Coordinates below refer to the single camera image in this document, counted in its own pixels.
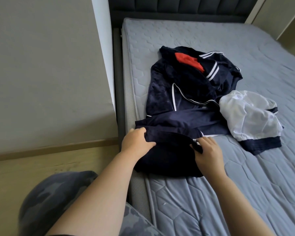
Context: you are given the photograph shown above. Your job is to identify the person's left hand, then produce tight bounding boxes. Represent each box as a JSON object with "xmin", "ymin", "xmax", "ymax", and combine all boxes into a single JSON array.
[{"xmin": 120, "ymin": 127, "xmax": 157, "ymax": 164}]

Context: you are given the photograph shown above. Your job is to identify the person's right hand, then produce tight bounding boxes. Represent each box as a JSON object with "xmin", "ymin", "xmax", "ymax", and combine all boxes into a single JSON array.
[{"xmin": 192, "ymin": 136, "xmax": 228, "ymax": 180}]

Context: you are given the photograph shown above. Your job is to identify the navy white-striped track trousers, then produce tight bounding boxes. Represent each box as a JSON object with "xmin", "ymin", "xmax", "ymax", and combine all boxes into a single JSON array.
[{"xmin": 133, "ymin": 111, "xmax": 232, "ymax": 178}]

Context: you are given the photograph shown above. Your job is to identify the white and navy garment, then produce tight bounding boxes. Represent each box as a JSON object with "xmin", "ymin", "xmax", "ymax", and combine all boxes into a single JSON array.
[{"xmin": 219, "ymin": 90, "xmax": 284, "ymax": 156}]

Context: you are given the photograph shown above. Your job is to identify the red and navy sports jacket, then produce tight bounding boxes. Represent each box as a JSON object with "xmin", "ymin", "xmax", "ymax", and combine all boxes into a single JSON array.
[{"xmin": 146, "ymin": 45, "xmax": 244, "ymax": 118}]

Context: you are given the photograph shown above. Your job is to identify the grey quilted bed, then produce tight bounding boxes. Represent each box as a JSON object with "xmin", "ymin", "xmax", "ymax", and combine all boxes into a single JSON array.
[{"xmin": 113, "ymin": 18, "xmax": 295, "ymax": 236}]

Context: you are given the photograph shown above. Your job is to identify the person's right forearm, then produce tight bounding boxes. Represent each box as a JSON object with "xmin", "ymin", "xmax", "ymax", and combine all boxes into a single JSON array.
[{"xmin": 206, "ymin": 172, "xmax": 276, "ymax": 236}]

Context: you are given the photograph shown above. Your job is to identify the person's left forearm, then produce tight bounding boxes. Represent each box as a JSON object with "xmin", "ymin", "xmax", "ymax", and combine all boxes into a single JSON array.
[{"xmin": 47, "ymin": 152, "xmax": 138, "ymax": 236}]

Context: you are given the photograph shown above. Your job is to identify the dark grey upholstered headboard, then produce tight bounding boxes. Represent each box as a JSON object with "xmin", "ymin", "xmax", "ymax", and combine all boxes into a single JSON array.
[{"xmin": 108, "ymin": 0, "xmax": 260, "ymax": 28}]

